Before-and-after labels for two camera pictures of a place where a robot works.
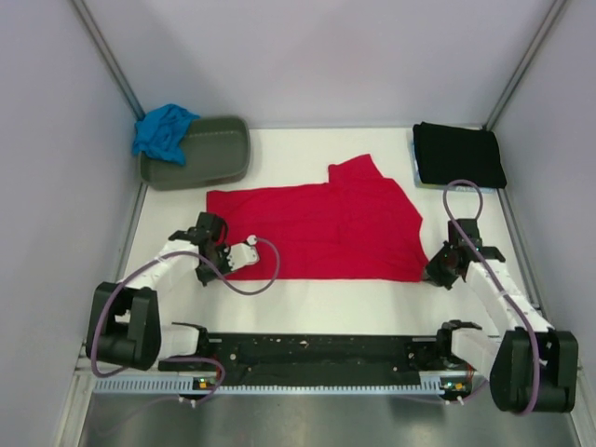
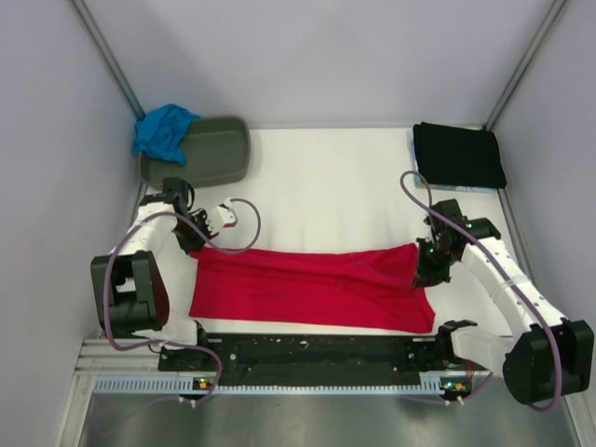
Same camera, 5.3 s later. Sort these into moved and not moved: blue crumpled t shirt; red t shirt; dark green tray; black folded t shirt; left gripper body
Moved: left gripper body; red t shirt
Not moved: black folded t shirt; dark green tray; blue crumpled t shirt
